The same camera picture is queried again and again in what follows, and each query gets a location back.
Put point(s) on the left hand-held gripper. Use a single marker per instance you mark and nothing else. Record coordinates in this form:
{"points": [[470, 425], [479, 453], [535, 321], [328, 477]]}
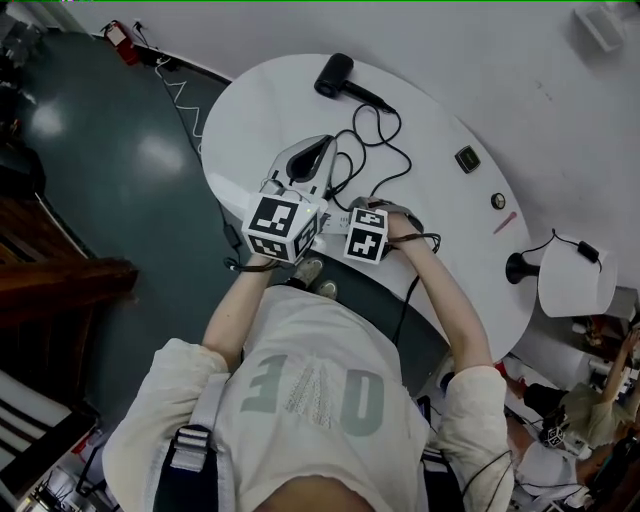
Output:
{"points": [[272, 220]]}

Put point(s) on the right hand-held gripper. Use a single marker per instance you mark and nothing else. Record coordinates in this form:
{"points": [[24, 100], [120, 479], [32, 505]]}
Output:
{"points": [[364, 235]]}

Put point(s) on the white power strip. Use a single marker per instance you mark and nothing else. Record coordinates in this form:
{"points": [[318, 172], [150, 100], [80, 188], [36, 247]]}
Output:
{"points": [[334, 223]]}

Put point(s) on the black hair dryer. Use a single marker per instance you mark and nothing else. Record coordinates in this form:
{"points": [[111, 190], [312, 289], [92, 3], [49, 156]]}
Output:
{"points": [[334, 75]]}

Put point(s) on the person's right forearm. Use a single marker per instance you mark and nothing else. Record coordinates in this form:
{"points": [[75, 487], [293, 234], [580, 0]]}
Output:
{"points": [[450, 310]]}

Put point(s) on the person's left forearm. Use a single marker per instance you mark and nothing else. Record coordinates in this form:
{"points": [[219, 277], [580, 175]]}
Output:
{"points": [[235, 315]]}

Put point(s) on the black power adapter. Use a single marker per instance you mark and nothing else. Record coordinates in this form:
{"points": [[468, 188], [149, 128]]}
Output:
{"points": [[232, 235]]}

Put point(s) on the person's left shoe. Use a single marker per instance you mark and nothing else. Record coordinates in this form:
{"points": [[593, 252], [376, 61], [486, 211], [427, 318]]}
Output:
{"points": [[309, 271]]}

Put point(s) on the person's shoe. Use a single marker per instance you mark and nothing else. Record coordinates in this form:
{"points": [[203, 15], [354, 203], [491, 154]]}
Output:
{"points": [[309, 271], [327, 289]]}

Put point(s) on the person's right shoe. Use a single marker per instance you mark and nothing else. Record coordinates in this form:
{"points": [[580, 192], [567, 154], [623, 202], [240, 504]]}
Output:
{"points": [[327, 289]]}

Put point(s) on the small black square device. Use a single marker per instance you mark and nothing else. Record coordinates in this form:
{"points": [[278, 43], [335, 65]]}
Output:
{"points": [[468, 159]]}

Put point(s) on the small round black object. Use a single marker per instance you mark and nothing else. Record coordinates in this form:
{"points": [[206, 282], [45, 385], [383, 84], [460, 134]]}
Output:
{"points": [[498, 200]]}

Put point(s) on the pink clip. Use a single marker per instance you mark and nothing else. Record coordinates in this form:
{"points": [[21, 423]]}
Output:
{"points": [[505, 223]]}

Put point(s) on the person's white printed shirt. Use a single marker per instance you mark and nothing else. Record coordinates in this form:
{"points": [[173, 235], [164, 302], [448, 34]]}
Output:
{"points": [[310, 400]]}

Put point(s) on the lamp with white shade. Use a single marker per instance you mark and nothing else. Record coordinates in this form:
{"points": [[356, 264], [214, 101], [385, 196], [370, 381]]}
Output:
{"points": [[575, 280]]}

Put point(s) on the dark wooden furniture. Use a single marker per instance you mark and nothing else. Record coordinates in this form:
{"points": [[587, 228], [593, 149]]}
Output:
{"points": [[45, 280]]}

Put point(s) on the red fire extinguisher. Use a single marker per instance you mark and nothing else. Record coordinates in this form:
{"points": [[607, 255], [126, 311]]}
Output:
{"points": [[120, 40]]}

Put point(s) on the white wall box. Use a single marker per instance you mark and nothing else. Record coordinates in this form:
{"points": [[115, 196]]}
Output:
{"points": [[599, 29]]}

